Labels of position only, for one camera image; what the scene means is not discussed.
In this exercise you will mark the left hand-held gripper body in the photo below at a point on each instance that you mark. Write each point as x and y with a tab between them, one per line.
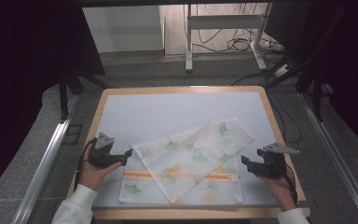
101	157

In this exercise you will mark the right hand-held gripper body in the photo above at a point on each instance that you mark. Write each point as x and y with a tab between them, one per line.
272	165

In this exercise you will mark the white leaf-print zippered pillowcase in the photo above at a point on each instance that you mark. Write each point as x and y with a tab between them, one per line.
180	161

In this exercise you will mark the person's left hand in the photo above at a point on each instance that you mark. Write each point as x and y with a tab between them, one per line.
91	175

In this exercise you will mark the person's right hand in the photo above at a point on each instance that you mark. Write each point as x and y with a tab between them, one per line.
281	193

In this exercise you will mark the black floor plate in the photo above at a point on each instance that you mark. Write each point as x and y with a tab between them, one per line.
72	134

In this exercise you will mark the black metal stand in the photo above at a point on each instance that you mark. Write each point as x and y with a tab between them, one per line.
317	93
63	99

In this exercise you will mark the white power strip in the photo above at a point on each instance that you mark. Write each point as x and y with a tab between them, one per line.
282	70

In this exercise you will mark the black curtain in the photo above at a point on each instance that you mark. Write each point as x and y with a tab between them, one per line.
351	62
28	77

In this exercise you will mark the white panel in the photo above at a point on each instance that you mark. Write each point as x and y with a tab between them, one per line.
121	29

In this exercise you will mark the aluminium rail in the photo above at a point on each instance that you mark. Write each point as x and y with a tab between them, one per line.
43	165
338	155

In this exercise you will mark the white metal desk frame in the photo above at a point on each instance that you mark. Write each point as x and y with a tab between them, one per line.
223	21

